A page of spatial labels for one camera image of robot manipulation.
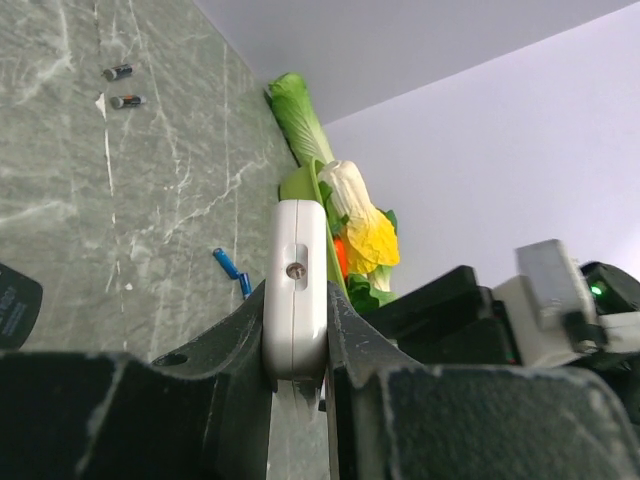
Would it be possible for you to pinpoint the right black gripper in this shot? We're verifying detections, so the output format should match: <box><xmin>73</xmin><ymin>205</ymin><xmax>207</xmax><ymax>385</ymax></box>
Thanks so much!
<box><xmin>369</xmin><ymin>266</ymin><xmax>520</xmax><ymax>365</ymax></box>

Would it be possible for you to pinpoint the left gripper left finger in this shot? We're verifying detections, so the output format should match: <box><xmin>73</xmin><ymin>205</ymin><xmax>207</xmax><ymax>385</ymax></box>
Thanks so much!
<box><xmin>1</xmin><ymin>287</ymin><xmax>272</xmax><ymax>479</ymax></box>

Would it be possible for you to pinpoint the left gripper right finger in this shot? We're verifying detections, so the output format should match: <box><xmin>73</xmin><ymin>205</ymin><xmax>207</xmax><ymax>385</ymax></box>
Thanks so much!
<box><xmin>326</xmin><ymin>285</ymin><xmax>639</xmax><ymax>479</ymax></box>

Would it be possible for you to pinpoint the blue battery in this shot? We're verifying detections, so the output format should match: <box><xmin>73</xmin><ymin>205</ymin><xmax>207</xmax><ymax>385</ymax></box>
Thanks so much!
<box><xmin>212</xmin><ymin>248</ymin><xmax>240</xmax><ymax>280</ymax></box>
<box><xmin>239</xmin><ymin>272</ymin><xmax>252</xmax><ymax>299</ymax></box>

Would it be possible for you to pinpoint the red white AC remote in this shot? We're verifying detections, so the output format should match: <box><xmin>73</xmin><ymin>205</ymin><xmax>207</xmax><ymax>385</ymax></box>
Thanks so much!
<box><xmin>261</xmin><ymin>198</ymin><xmax>330</xmax><ymax>426</ymax></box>

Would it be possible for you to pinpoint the black TV remote control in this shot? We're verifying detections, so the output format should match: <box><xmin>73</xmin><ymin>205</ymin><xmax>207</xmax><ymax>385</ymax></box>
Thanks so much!
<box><xmin>0</xmin><ymin>264</ymin><xmax>43</xmax><ymax>350</ymax></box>

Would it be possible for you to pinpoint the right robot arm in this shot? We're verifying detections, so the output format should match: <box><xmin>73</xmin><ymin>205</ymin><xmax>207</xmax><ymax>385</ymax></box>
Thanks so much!
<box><xmin>363</xmin><ymin>262</ymin><xmax>639</xmax><ymax>373</ymax></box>

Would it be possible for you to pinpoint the yellow white cabbage toy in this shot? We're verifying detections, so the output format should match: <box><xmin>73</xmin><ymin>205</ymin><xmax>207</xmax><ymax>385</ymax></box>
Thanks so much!
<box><xmin>317</xmin><ymin>161</ymin><xmax>400</xmax><ymax>275</ymax></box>

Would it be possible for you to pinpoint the dark green bok choy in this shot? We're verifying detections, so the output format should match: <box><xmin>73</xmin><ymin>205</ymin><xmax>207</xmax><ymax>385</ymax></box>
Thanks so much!
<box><xmin>383</xmin><ymin>210</ymin><xmax>398</xmax><ymax>235</ymax></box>

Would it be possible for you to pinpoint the orange carrot toy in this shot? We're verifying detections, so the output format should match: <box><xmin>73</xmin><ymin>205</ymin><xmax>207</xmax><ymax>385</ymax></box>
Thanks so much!
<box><xmin>333</xmin><ymin>236</ymin><xmax>348</xmax><ymax>278</ymax></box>

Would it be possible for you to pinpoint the green plastic basket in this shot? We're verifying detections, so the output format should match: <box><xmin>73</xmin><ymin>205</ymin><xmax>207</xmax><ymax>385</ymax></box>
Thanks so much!
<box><xmin>278</xmin><ymin>160</ymin><xmax>347</xmax><ymax>293</ymax></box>

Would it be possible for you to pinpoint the napa cabbage on table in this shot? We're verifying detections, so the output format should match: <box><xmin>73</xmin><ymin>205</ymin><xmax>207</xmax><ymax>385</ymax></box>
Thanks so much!
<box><xmin>269</xmin><ymin>72</ymin><xmax>335</xmax><ymax>165</ymax></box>

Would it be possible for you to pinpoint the black battery near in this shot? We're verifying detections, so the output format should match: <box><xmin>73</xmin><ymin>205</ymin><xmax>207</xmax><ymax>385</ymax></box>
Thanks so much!
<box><xmin>110</xmin><ymin>95</ymin><xmax>147</xmax><ymax>110</ymax></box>

